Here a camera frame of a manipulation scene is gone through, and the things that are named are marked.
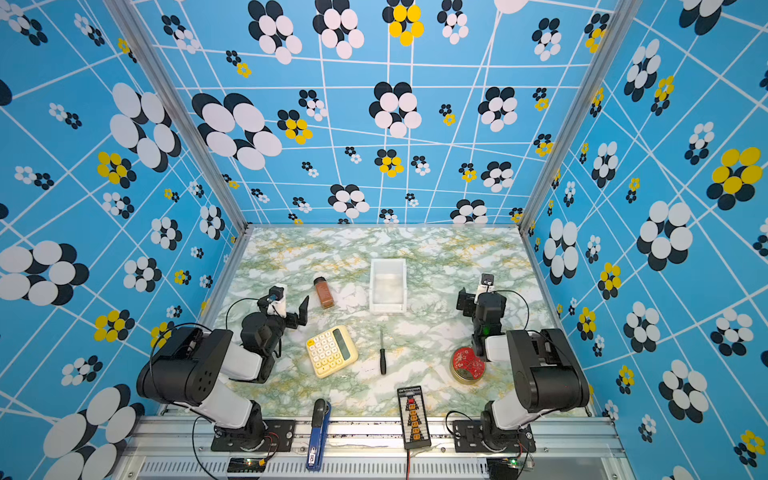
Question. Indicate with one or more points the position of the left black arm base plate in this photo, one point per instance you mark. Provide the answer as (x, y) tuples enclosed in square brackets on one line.
[(270, 436)]

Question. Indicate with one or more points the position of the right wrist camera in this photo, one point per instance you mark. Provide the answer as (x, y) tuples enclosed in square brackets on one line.
[(486, 284)]

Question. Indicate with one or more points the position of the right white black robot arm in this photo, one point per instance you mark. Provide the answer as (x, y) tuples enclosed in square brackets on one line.
[(547, 377)]

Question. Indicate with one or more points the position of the aluminium front rail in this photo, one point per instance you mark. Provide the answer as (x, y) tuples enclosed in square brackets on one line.
[(372, 448)]

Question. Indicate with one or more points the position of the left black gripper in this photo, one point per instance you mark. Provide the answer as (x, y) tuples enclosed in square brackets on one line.
[(301, 313)]

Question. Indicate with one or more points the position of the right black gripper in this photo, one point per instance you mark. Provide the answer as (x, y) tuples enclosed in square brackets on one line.
[(470, 301)]

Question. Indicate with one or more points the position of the yellow calculator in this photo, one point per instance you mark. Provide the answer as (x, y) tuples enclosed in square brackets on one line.
[(331, 351)]

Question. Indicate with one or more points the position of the right green circuit board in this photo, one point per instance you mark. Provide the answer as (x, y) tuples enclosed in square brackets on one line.
[(503, 468)]

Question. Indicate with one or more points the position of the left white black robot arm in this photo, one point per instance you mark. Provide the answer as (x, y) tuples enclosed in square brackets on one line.
[(188, 362)]

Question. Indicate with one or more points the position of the brown spice jar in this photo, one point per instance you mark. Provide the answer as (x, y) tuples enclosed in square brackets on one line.
[(323, 292)]

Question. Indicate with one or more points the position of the white plastic bin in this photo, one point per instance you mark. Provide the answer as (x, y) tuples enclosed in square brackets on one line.
[(388, 286)]

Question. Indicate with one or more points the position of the blue black utility knife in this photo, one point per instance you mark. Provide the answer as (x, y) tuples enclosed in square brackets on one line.
[(320, 422)]

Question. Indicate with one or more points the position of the black remote with orange buttons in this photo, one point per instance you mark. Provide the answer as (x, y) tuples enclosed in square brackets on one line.
[(413, 418)]

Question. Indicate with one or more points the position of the red round tin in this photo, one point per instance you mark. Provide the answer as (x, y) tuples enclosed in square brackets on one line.
[(466, 367)]

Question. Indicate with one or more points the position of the black screwdriver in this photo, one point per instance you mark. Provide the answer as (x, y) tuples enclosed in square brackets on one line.
[(382, 354)]

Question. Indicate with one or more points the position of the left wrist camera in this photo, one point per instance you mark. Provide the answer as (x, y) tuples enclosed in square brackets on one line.
[(277, 303)]

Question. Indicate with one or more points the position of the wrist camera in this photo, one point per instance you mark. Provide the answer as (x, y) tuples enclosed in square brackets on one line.
[(486, 284), (277, 303)]

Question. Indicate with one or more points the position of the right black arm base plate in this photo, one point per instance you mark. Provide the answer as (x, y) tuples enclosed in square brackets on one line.
[(473, 436)]

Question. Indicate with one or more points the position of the left green circuit board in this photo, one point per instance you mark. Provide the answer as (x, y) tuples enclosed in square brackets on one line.
[(241, 466)]

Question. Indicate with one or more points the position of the green circuit board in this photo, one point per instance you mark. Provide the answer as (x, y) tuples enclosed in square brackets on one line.
[(241, 466), (503, 468)]

